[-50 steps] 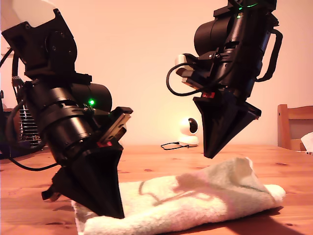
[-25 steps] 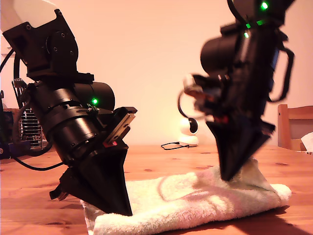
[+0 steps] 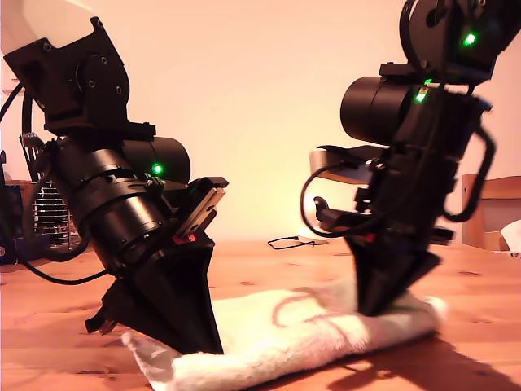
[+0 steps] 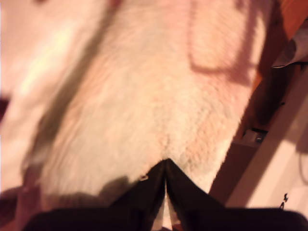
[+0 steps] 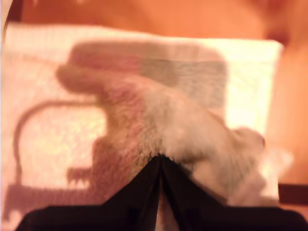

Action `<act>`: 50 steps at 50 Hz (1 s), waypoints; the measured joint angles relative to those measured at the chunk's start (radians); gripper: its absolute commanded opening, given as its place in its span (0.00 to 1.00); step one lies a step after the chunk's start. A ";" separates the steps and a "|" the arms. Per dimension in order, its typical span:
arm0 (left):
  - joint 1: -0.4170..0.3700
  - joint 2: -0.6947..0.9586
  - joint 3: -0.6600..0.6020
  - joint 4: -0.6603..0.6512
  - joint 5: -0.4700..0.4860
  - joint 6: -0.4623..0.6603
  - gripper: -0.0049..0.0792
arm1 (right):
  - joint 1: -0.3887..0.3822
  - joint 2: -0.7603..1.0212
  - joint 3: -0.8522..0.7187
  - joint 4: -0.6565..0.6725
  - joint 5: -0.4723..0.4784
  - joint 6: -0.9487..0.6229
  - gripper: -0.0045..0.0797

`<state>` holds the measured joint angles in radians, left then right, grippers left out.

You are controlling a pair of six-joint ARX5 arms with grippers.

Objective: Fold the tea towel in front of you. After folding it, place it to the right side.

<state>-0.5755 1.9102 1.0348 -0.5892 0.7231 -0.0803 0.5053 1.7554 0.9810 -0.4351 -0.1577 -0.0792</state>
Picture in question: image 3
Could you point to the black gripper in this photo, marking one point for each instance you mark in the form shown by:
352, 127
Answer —
130, 232

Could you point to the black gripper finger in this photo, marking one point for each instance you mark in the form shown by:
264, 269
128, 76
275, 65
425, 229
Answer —
403, 269
366, 269

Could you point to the cream pink striped tea towel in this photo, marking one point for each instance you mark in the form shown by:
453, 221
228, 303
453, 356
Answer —
264, 350

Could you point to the brown cardboard box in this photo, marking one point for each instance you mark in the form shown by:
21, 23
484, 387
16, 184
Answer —
492, 241

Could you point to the wooden chair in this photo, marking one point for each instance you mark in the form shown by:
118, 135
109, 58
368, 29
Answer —
496, 191

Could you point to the dark blue box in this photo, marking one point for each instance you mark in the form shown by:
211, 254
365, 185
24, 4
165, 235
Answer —
8, 252

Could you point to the dark printed carton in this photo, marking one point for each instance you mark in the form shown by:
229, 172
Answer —
13, 207

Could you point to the thin black chopstick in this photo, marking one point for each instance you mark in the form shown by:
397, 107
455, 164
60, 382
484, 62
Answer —
29, 156

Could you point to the slim black object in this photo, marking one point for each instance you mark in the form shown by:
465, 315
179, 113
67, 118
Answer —
2, 163

